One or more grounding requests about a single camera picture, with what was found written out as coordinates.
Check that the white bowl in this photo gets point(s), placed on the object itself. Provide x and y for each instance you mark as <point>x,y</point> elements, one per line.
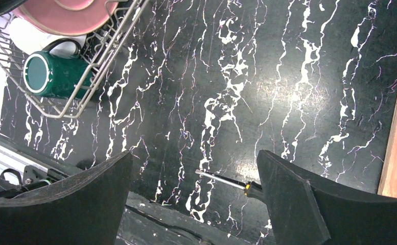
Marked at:
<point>29,39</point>

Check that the black yellow screwdriver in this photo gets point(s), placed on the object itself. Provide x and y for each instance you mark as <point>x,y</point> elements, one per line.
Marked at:
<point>250,189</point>

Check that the grey wire dish rack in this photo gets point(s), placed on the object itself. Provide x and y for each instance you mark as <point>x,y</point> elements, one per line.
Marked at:
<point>58,52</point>

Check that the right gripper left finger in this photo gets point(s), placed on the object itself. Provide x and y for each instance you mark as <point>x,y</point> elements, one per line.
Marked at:
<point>85,208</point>

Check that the dark green cup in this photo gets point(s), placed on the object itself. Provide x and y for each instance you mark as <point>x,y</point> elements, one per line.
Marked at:
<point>48,75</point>

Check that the pink dotted plate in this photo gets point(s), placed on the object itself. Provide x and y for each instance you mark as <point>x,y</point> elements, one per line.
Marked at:
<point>66,18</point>

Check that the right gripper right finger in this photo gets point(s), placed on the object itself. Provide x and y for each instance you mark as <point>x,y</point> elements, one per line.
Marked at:
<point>306,208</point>

